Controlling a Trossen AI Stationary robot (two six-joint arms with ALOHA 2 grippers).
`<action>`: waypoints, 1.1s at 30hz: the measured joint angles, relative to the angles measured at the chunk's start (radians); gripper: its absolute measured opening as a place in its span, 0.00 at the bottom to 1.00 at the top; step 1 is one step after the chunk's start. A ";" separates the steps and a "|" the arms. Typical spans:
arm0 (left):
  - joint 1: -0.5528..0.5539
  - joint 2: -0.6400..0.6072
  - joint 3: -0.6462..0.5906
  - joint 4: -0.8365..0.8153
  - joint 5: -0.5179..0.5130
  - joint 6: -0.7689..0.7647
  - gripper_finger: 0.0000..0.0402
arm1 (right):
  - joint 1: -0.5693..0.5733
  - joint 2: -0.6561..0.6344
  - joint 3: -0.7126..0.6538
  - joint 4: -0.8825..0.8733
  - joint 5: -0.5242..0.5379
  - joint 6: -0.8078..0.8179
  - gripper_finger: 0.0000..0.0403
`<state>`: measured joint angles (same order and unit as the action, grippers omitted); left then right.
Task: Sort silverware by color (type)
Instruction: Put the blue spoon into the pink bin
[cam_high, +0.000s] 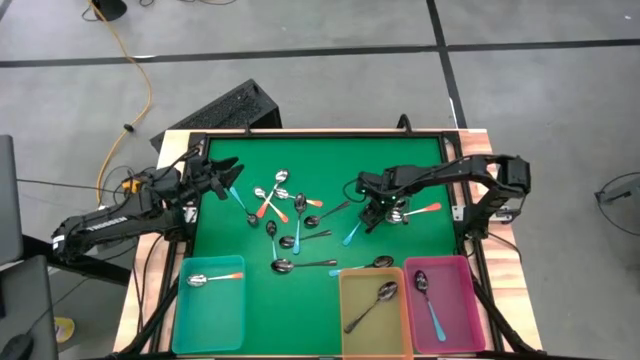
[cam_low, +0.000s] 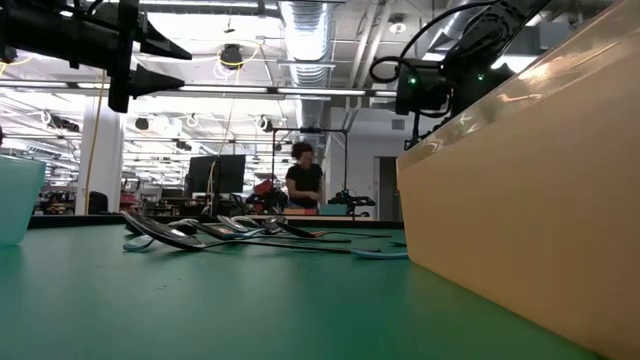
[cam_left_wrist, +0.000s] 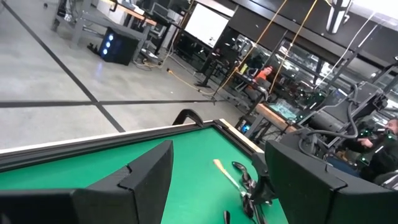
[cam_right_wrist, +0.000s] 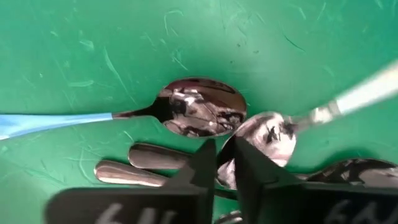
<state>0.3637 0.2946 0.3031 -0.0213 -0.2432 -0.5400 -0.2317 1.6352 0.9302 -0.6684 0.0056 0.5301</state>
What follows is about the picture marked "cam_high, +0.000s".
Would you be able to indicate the pink plastic bin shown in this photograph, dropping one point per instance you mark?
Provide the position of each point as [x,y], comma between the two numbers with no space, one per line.
[460,300]

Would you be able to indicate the green table mat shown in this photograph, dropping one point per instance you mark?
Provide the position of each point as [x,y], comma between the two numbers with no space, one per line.
[320,160]

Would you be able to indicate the black aluminium rig frame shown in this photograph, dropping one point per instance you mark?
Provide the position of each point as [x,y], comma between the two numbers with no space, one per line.
[320,134]

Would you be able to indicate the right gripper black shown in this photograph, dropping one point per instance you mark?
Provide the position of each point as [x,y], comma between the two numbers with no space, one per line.
[380,185]

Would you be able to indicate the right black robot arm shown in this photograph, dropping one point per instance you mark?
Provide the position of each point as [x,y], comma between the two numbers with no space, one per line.
[450,175]

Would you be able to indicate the teal plastic bin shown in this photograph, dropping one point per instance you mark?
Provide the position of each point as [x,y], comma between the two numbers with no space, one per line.
[210,320]

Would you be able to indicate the black perforated computer case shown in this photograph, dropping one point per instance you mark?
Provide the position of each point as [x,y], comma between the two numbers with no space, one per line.
[225,110]

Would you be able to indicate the black desk leg bar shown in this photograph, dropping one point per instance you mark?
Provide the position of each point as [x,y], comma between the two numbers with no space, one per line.
[90,267]

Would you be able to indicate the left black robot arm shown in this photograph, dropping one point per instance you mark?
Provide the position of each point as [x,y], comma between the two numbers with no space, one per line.
[110,222]

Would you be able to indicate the orange plastic bin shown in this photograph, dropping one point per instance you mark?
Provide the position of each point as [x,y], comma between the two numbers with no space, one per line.
[375,345]

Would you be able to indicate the yellow tape roll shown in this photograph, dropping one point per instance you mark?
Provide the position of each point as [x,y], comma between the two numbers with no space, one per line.
[65,330]

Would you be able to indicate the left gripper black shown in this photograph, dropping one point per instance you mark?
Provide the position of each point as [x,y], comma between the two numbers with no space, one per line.
[202,177]

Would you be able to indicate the grey desk top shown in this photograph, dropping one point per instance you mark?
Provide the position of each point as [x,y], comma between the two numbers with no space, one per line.
[10,200]
[25,300]

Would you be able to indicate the black round stand base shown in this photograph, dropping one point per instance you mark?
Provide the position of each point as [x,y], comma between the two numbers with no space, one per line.
[110,7]

